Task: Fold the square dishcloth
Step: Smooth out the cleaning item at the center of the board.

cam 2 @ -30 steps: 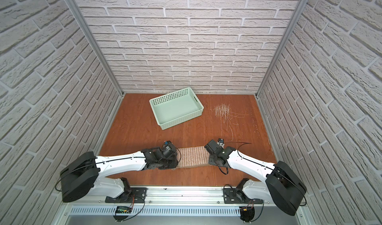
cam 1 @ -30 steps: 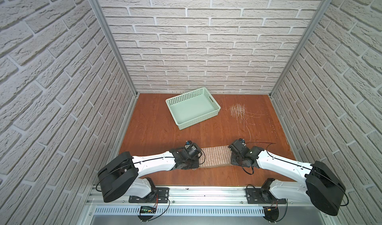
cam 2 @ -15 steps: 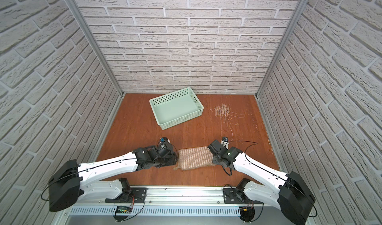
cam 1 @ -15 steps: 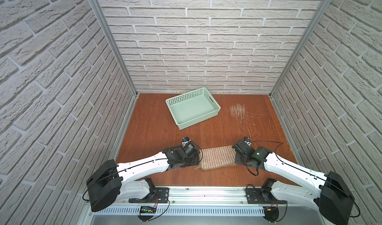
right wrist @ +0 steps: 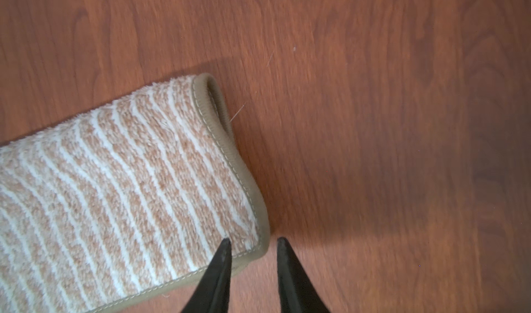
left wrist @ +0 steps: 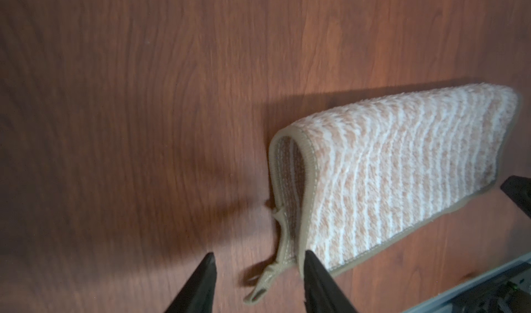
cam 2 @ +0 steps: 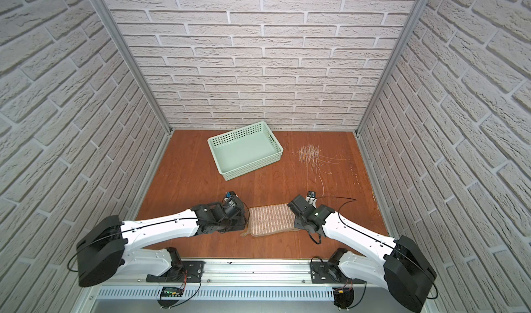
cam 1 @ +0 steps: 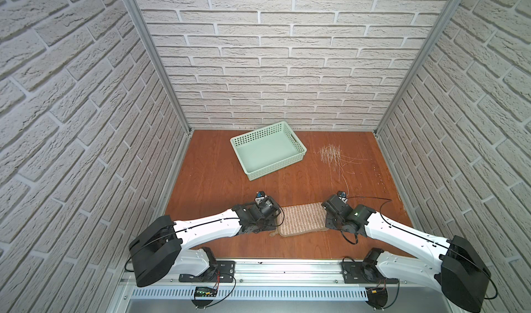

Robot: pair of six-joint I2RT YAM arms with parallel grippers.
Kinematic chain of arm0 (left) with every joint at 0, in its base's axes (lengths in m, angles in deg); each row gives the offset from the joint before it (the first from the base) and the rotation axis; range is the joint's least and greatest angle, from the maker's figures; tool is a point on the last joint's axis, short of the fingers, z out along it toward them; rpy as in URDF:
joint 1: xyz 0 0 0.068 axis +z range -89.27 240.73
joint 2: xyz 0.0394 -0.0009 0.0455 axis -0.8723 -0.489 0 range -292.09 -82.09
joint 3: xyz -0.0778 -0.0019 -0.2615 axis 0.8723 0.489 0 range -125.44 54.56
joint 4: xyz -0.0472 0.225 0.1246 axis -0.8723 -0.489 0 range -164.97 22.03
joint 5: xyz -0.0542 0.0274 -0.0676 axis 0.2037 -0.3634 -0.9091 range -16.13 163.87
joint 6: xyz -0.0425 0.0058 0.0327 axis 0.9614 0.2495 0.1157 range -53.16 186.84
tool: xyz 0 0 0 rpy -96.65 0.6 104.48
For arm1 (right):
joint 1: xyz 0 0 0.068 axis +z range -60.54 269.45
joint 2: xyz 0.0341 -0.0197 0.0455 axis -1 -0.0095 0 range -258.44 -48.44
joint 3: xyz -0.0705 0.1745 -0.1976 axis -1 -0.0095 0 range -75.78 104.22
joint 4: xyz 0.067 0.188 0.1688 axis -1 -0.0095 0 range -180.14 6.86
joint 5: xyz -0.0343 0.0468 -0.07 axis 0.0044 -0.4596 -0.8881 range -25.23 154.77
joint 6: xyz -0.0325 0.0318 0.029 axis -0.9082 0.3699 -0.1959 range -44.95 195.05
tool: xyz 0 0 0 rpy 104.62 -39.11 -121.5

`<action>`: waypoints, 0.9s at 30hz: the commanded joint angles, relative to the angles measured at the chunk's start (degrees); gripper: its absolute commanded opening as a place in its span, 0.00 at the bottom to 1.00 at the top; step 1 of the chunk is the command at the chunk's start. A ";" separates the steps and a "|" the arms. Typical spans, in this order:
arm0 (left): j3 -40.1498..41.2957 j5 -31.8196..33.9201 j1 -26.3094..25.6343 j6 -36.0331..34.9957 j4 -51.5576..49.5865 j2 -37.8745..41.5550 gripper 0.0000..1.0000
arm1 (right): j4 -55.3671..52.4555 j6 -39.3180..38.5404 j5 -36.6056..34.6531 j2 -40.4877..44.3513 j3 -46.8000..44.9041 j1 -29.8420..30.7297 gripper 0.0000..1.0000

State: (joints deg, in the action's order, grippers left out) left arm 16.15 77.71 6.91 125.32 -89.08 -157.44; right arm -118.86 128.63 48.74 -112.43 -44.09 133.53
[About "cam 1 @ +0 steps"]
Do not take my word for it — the pink striped square dishcloth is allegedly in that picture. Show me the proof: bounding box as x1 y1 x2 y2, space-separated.
270 202 328 237

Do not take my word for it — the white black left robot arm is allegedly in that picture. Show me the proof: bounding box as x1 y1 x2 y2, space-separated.
129 196 283 288

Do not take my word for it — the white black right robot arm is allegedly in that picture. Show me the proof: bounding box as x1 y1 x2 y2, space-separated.
322 195 492 312

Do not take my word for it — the mint green perforated basket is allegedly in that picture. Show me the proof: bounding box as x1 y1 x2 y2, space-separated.
230 121 307 181

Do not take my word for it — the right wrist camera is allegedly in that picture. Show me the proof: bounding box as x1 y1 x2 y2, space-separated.
321 191 353 223

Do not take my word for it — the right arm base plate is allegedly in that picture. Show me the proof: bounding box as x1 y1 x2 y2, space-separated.
340 260 399 284

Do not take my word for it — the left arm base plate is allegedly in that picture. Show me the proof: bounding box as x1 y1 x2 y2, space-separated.
178 260 236 283

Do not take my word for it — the aluminium front rail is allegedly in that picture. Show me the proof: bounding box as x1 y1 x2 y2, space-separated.
107 258 461 312

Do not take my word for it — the right controller board with wires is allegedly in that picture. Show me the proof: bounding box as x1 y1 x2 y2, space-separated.
366 283 400 310

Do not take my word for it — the controller board with wires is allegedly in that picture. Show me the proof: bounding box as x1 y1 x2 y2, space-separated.
192 271 237 310
366 283 400 310

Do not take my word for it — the left controller board with wires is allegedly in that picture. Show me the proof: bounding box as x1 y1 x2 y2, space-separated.
192 271 237 310

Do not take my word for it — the aluminium corner post left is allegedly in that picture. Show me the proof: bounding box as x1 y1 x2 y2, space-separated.
123 0 193 135

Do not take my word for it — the aluminium corner post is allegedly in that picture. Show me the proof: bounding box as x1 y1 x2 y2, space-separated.
123 0 193 135
373 0 462 139

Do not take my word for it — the aluminium corner post right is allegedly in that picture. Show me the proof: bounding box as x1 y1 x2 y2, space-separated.
373 0 462 139

